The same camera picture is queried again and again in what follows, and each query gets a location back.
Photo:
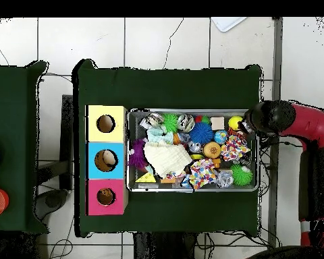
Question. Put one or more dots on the cream knitted cloth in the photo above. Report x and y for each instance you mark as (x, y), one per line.
(167, 159)

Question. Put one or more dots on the polka dot cloth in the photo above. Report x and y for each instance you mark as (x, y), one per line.
(233, 148)
(202, 172)

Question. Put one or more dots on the small tiger plush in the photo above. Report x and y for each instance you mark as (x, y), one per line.
(232, 132)

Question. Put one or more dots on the brown teddy plush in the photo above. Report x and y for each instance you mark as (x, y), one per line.
(105, 193)

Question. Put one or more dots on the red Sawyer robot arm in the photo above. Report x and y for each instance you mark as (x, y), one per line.
(310, 121)

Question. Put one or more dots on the wooden box with three holes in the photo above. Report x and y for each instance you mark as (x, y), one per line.
(118, 135)

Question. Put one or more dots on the mint knitted cloth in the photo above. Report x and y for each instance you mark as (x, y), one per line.
(158, 135)

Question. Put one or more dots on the green spiky rubber ball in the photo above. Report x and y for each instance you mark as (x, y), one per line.
(241, 175)
(170, 122)

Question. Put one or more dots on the crushed silver drink can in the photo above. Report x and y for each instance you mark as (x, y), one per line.
(185, 123)
(154, 119)

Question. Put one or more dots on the purple spiky toy creature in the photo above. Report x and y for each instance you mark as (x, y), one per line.
(137, 155)

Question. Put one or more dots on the large blue spiky ball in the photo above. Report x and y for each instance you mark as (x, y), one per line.
(202, 132)

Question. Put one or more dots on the dark green tablecloth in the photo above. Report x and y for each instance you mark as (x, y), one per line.
(164, 89)
(13, 108)

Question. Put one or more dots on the yellow ball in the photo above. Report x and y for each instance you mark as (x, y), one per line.
(234, 122)

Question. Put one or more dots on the black upright panel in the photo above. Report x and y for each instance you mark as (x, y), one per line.
(67, 135)

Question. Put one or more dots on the grey rounded base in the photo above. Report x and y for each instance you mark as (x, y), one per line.
(52, 201)

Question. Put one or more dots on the white tray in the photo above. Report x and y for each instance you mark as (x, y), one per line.
(226, 23)

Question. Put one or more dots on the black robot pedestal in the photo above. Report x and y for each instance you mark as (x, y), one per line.
(164, 248)

